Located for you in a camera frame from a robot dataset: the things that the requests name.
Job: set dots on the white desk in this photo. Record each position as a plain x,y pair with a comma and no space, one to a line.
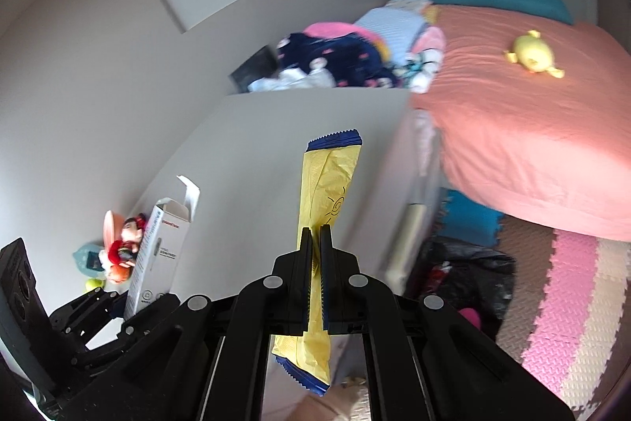
276,140

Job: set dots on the pink beige foam floor mat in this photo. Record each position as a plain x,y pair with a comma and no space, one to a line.
567,302

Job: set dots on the beige cloth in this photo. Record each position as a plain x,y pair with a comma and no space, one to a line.
340,403

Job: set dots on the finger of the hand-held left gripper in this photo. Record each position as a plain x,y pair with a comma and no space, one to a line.
113,342
84,310

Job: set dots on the light blue plastic plate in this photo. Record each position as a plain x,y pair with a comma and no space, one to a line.
88,259

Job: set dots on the pink and white folded cloth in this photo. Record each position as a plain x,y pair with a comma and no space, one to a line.
431,51

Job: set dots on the yellow plush duck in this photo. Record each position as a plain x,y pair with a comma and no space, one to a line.
535,53

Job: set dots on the white patterned folded cloth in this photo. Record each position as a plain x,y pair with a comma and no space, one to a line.
411,5

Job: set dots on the white cardboard box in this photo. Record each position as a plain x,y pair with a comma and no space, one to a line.
155,253

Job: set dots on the pink bowl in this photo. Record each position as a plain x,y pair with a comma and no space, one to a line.
112,231

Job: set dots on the pale pink hanging cloth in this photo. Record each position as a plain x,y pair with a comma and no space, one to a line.
426,140

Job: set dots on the doll with red dress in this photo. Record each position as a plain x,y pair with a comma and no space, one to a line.
127,239

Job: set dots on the green ball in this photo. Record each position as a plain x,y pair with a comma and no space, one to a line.
93,286

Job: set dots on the red object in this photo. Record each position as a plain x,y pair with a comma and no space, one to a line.
437,275

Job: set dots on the bed with salmon sheet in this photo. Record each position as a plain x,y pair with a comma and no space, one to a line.
522,130

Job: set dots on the magenta toy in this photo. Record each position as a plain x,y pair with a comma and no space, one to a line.
469,316

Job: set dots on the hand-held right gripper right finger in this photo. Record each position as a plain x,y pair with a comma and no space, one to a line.
325,256

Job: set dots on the yellow snack wrapper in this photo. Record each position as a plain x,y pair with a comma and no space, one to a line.
328,189

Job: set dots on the light blue striped blanket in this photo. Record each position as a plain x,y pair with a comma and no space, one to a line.
394,26

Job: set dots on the navy patterned garment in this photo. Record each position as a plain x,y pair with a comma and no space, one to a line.
345,58

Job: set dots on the blue foam mat tile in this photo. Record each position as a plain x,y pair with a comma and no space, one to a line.
468,219

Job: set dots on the pink garment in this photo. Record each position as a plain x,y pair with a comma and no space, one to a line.
335,29

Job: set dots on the white crumpled cloth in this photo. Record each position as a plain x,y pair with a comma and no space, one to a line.
296,80

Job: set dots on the orange haired toy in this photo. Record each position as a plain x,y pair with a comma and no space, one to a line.
119,275

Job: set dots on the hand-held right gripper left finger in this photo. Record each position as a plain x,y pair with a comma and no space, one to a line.
306,256

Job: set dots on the black trash bag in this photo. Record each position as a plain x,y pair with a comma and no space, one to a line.
473,273

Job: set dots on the small yellow cloth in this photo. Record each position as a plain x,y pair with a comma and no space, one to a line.
432,14

